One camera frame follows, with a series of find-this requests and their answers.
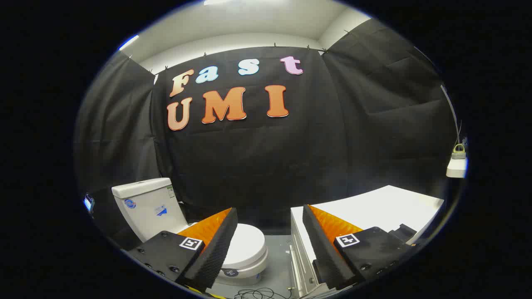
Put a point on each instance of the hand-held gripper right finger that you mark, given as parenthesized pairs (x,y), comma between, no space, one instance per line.
(322,249)

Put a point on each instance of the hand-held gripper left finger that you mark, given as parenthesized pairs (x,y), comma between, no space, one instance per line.
(216,249)

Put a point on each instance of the black round lid tag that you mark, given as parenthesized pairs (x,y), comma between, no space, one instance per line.
(230,272)

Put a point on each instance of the white toilet lid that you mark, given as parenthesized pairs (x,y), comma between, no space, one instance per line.
(249,245)

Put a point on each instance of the white toilet with tank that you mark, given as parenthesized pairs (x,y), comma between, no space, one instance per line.
(149,207)

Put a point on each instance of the white drawer cabinet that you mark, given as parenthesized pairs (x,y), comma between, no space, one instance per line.
(374,207)

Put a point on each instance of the black backdrop cloth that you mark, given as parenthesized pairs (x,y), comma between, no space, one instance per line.
(270,158)

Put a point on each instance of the small blue screen device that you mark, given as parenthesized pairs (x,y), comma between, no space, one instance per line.
(88,202)

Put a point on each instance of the grey looped object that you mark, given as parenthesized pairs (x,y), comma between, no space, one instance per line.
(458,154)

